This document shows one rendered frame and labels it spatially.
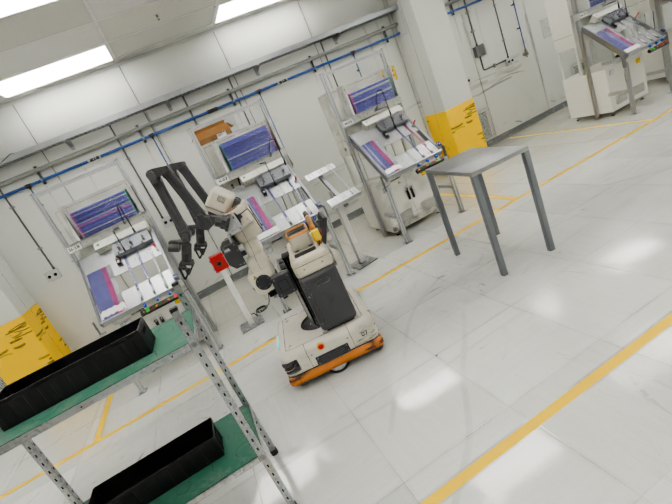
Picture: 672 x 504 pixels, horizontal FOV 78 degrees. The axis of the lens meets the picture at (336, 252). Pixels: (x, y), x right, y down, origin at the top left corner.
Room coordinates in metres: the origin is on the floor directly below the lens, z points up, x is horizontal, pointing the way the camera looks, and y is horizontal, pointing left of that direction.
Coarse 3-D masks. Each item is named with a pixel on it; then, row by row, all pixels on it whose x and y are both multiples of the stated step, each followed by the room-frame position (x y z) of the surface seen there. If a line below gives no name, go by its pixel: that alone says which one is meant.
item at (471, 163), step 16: (448, 160) 3.32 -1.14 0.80; (464, 160) 3.08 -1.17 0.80; (480, 160) 2.87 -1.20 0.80; (496, 160) 2.69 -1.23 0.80; (528, 160) 2.71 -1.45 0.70; (432, 176) 3.32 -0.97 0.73; (464, 176) 2.76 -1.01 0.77; (480, 176) 3.37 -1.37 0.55; (528, 176) 2.74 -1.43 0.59; (480, 192) 2.66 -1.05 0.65; (480, 208) 2.68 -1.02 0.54; (544, 208) 2.72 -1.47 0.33; (448, 224) 3.32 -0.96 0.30; (496, 224) 3.37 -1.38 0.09; (544, 224) 2.71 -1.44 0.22; (496, 240) 2.66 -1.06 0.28; (496, 256) 2.67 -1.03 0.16
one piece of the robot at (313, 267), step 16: (320, 240) 2.54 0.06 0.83; (288, 256) 2.62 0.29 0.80; (304, 256) 2.44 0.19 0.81; (320, 256) 2.43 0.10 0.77; (304, 272) 2.42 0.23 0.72; (320, 272) 2.43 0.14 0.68; (336, 272) 2.43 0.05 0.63; (304, 288) 2.42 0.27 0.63; (320, 288) 2.42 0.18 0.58; (336, 288) 2.43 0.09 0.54; (304, 304) 2.64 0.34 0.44; (320, 304) 2.42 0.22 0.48; (336, 304) 2.42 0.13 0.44; (352, 304) 2.44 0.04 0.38; (320, 320) 2.42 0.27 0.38; (336, 320) 2.42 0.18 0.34
